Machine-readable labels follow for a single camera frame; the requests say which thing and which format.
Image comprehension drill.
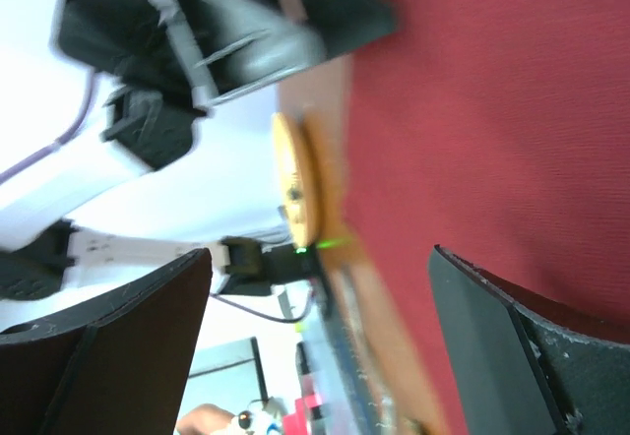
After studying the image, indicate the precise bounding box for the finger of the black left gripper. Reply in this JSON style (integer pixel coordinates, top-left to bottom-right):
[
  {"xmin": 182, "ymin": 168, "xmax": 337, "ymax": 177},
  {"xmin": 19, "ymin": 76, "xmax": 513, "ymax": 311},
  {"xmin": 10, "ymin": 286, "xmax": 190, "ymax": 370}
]
[
  {"xmin": 161, "ymin": 0, "xmax": 327, "ymax": 105},
  {"xmin": 279, "ymin": 0, "xmax": 398, "ymax": 59}
]

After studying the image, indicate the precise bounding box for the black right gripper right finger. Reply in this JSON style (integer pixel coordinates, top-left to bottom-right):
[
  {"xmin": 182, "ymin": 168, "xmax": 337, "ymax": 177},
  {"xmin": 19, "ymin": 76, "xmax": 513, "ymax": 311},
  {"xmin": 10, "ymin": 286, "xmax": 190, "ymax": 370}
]
[{"xmin": 428, "ymin": 246, "xmax": 629, "ymax": 435}]

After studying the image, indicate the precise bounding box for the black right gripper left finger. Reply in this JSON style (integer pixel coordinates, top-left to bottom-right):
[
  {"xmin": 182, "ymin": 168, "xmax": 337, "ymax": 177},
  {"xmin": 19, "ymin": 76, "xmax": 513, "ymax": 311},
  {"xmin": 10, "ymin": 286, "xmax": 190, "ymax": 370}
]
[{"xmin": 1, "ymin": 249, "xmax": 212, "ymax": 434}]

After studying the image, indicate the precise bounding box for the dark red cloth napkin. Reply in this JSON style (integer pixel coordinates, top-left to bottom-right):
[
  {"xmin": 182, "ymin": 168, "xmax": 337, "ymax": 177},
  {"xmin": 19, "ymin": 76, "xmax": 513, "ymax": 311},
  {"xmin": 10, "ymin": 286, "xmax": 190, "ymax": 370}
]
[{"xmin": 346, "ymin": 0, "xmax": 629, "ymax": 434}]

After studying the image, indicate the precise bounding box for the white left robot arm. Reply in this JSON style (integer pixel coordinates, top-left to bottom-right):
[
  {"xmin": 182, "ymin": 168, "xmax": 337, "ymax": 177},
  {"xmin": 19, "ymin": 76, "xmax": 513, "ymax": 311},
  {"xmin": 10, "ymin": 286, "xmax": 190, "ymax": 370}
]
[{"xmin": 1, "ymin": 0, "xmax": 397, "ymax": 301}]

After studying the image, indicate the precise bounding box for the cream round plate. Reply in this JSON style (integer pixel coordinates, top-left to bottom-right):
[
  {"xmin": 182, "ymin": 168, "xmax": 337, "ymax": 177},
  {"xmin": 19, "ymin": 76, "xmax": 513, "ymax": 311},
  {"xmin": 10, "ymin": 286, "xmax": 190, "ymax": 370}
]
[{"xmin": 272, "ymin": 112, "xmax": 323, "ymax": 249}]

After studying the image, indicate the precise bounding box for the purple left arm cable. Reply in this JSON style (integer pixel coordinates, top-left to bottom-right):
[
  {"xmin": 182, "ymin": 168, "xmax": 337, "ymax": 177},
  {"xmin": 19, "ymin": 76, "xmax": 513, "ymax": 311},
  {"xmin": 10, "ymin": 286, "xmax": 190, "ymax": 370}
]
[{"xmin": 0, "ymin": 70, "xmax": 99, "ymax": 185}]

